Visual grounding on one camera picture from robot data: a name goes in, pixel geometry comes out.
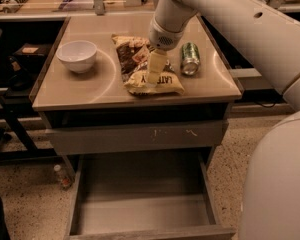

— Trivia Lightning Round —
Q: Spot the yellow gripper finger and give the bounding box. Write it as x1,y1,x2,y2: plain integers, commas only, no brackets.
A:
146,49,167,84

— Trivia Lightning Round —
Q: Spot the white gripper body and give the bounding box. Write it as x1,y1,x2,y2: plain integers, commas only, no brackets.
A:
148,18,183,51

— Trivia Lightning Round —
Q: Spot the brown yellow chip bag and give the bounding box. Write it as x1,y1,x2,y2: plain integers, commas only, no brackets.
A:
111,34,184,96

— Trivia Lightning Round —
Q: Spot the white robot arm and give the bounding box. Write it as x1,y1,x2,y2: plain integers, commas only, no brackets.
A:
149,0,300,240

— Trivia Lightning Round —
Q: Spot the grey drawer cabinet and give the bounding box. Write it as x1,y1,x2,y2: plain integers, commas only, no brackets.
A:
28,11,244,240

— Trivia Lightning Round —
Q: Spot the closed top drawer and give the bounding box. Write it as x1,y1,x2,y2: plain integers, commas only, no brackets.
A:
46,120,228,156

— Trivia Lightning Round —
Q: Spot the open middle drawer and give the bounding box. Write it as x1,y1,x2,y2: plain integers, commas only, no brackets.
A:
63,150,235,240

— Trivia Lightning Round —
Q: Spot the green soda can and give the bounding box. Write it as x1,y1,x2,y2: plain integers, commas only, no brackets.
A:
181,42,201,76

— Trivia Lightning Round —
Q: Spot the white ceramic bowl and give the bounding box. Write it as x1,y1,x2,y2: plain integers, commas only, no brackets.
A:
56,40,97,73

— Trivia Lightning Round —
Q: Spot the dark box on shelf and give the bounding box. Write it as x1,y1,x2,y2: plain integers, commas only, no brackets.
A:
13,43,52,72

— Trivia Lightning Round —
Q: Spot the small plastic bottle on floor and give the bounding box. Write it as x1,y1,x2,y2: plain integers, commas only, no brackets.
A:
54,164,72,190

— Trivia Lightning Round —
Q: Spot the black coiled spring tool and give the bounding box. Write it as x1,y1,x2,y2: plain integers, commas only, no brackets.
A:
3,0,29,13

